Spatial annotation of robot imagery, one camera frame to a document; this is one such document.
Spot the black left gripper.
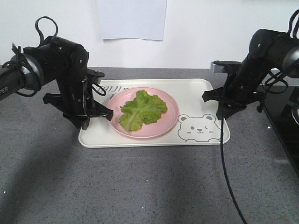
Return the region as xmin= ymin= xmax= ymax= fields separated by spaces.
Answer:
xmin=43 ymin=71 xmax=114 ymax=130

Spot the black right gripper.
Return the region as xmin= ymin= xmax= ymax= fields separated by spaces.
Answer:
xmin=202 ymin=87 xmax=264 ymax=120

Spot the pink round plate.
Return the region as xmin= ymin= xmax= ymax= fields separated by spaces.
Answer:
xmin=107 ymin=86 xmax=179 ymax=139

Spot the green lettuce leaf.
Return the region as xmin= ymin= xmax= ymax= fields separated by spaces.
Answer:
xmin=119 ymin=90 xmax=168 ymax=132

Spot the cream bear serving tray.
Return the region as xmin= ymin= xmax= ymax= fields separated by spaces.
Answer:
xmin=78 ymin=78 xmax=230 ymax=148

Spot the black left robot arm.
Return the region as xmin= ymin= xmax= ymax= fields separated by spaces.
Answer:
xmin=0 ymin=20 xmax=114 ymax=130

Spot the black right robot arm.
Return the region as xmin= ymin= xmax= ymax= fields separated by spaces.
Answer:
xmin=202 ymin=11 xmax=299 ymax=119

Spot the white paper sheet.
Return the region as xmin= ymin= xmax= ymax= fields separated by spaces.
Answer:
xmin=98 ymin=0 xmax=167 ymax=41

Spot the black hanging cable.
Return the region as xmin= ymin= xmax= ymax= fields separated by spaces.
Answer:
xmin=218 ymin=70 xmax=248 ymax=224

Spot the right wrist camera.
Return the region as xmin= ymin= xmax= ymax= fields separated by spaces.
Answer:
xmin=210 ymin=60 xmax=242 ymax=73

